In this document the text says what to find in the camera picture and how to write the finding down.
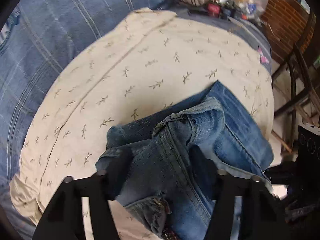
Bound cream leaf-print blanket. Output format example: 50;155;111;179
10;7;276;240

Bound blue plaid quilt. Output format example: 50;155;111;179
0;0;181;240

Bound red and black box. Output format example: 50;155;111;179
205;2;222;18

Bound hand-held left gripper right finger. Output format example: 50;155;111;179
192;147;293;240

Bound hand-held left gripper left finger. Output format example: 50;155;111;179
32;150;133;240

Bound clear plastic bag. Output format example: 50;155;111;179
225;0;269;22

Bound grey printed bed sheet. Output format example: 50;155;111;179
172;7;273;73

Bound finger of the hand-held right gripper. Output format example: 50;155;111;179
264;162;298;185

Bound blue faded denim pants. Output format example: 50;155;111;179
95;80;274;240

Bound black metal frame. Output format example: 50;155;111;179
271;11;320;155

